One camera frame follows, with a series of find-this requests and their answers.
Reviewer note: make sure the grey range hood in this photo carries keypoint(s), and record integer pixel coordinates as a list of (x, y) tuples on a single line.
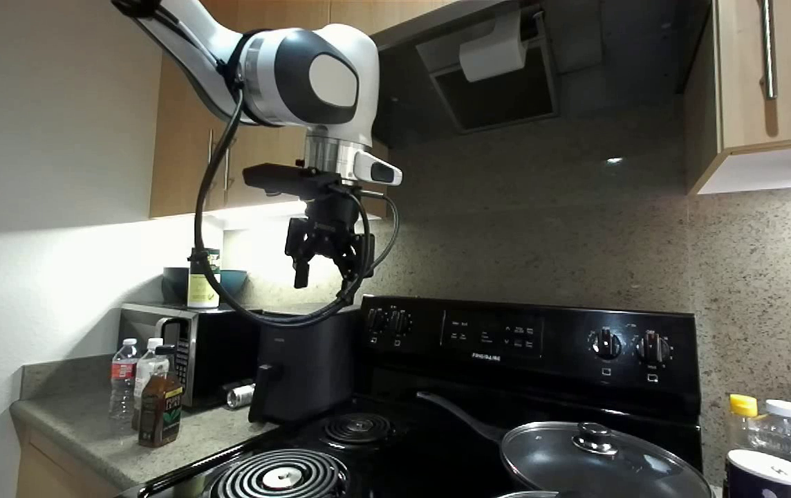
[(597, 84)]

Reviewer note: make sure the wide wooden wall cabinet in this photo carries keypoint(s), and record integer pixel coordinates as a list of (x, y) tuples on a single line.
[(177, 156)]

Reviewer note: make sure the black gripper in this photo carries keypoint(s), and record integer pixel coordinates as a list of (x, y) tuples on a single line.
[(331, 222)]

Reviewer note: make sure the white paper on hood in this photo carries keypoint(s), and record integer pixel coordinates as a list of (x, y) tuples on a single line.
[(492, 56)]

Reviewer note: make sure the yellow cap oil bottle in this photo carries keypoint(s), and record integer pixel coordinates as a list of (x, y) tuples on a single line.
[(743, 416)]

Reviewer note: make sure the dark jar white lid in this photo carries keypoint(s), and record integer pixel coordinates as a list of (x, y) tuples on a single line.
[(770, 474)]

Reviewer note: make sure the red label water bottle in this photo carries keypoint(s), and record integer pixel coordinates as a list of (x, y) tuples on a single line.
[(122, 383)]

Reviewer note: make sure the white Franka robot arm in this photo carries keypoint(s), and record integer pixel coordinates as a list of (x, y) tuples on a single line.
[(267, 70)]

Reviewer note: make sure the black silver microwave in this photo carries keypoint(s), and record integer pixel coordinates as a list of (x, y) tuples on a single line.
[(225, 354)]

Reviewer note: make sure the clear white cap bottle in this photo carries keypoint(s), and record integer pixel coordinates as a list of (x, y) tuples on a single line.
[(786, 433)]

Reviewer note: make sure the black air fryer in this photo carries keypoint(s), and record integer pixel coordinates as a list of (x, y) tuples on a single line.
[(303, 368)]

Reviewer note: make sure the small glass pot lid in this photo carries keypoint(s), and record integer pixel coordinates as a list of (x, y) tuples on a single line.
[(523, 493)]

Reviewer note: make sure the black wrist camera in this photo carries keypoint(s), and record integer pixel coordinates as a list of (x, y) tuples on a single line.
[(285, 177)]

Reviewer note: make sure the white green canister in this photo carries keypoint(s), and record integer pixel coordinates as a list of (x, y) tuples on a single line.
[(208, 289)]

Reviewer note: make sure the black electric stove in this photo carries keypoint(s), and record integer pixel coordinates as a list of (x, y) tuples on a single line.
[(487, 336)]

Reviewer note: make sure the white label water bottle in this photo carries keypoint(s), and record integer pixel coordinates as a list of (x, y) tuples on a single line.
[(148, 368)]

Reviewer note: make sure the large coil burner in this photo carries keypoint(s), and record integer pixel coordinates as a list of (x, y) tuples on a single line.
[(257, 470)]

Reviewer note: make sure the silver metal can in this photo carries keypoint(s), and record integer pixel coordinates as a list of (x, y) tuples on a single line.
[(242, 397)]

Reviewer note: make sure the small coil burner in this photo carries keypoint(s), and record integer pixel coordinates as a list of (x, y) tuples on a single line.
[(357, 430)]

